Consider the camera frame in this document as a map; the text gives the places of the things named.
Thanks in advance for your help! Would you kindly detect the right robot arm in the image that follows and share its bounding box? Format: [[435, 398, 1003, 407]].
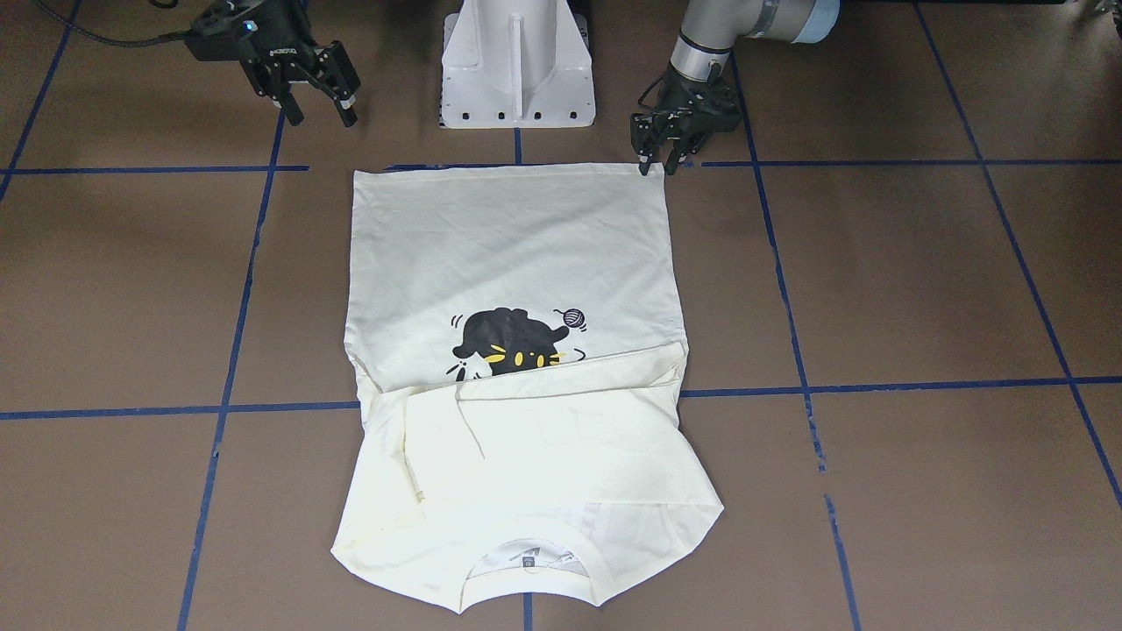
[[185, 1, 361, 127]]

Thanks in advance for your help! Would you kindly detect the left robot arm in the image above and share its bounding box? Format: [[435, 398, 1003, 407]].
[[629, 1, 842, 175]]

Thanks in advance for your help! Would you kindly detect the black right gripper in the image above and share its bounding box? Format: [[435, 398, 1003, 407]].
[[185, 1, 361, 128]]

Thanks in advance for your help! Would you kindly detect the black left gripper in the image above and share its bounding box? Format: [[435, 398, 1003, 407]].
[[629, 63, 742, 176]]

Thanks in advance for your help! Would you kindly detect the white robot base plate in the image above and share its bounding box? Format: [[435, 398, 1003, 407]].
[[440, 1, 596, 131]]

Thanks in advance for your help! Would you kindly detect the cream long-sleeve cat shirt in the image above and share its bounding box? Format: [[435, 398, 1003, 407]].
[[331, 163, 724, 613]]

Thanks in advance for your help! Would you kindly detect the black cable on floor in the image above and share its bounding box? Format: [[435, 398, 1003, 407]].
[[31, 0, 188, 47]]

